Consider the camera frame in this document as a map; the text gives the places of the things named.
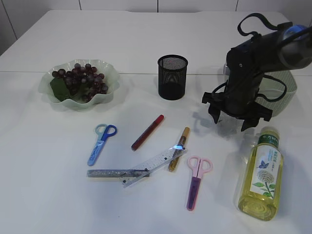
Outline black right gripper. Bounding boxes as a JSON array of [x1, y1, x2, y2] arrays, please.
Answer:
[[202, 46, 272, 132]]

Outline clear plastic sheet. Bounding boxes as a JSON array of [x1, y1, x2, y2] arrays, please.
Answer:
[[217, 112, 243, 135]]

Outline yellow tea bottle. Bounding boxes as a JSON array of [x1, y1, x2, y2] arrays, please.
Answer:
[[238, 126, 284, 221]]

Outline purple grape bunch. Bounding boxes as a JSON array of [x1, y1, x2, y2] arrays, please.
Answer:
[[50, 63, 109, 103]]

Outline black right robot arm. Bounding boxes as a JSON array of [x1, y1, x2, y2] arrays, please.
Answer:
[[202, 25, 312, 131]]

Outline gold glitter pen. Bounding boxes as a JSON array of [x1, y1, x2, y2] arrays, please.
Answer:
[[168, 127, 190, 172]]

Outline green woven plastic basket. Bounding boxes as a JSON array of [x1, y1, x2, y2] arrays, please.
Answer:
[[255, 71, 297, 117]]

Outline red marker pen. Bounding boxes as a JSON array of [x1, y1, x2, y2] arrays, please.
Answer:
[[131, 115, 164, 151]]

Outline black mesh pen holder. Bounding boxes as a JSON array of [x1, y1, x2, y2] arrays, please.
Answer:
[[157, 55, 188, 100]]

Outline clear plastic ruler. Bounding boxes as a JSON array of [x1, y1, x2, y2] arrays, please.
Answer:
[[119, 145, 188, 188]]

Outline green wavy plastic plate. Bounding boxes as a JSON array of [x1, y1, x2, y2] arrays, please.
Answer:
[[39, 59, 120, 109]]

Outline pink purple scissors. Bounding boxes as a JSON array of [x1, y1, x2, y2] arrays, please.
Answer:
[[187, 156, 213, 211]]

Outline blue scissors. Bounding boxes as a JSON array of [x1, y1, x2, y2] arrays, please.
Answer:
[[87, 124, 117, 166]]

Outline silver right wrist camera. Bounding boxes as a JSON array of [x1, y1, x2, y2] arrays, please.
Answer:
[[223, 64, 230, 76]]

